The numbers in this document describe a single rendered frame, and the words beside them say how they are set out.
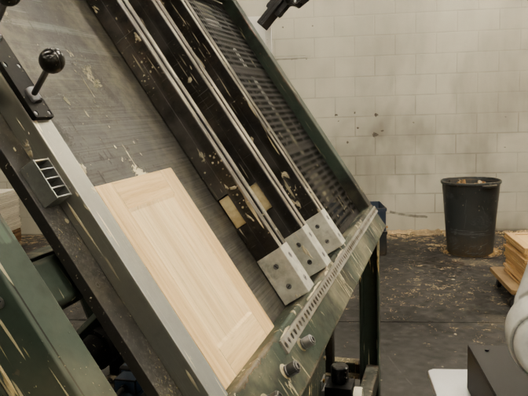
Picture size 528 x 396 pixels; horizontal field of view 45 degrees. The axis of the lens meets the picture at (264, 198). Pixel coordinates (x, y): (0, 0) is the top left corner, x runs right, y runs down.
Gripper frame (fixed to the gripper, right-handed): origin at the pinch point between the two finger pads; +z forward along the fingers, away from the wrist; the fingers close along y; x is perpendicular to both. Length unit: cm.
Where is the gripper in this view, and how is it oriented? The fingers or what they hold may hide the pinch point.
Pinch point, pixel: (272, 12)
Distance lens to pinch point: 136.9
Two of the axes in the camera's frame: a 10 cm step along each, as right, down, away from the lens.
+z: -6.4, 7.5, 1.9
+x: 3.7, 0.9, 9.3
